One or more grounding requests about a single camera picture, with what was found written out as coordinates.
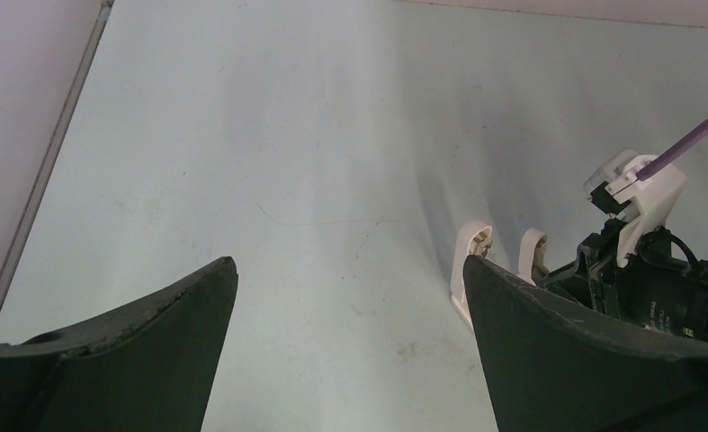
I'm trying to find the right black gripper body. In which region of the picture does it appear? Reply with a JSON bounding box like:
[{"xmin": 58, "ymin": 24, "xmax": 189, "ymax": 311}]
[{"xmin": 538, "ymin": 220, "xmax": 708, "ymax": 342}]

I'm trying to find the small white mini stapler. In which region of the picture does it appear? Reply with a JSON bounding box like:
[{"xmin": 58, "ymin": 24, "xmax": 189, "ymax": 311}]
[{"xmin": 517, "ymin": 228, "xmax": 549, "ymax": 285}]

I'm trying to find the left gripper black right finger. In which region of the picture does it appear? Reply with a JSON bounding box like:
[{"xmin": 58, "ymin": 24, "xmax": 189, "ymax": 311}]
[{"xmin": 462, "ymin": 256, "xmax": 708, "ymax": 431}]

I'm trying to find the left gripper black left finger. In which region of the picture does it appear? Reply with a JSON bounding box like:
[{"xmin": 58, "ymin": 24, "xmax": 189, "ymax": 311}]
[{"xmin": 0, "ymin": 257, "xmax": 238, "ymax": 431}]

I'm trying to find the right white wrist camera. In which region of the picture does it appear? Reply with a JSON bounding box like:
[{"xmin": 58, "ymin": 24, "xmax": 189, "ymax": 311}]
[{"xmin": 584, "ymin": 148, "xmax": 687, "ymax": 268}]

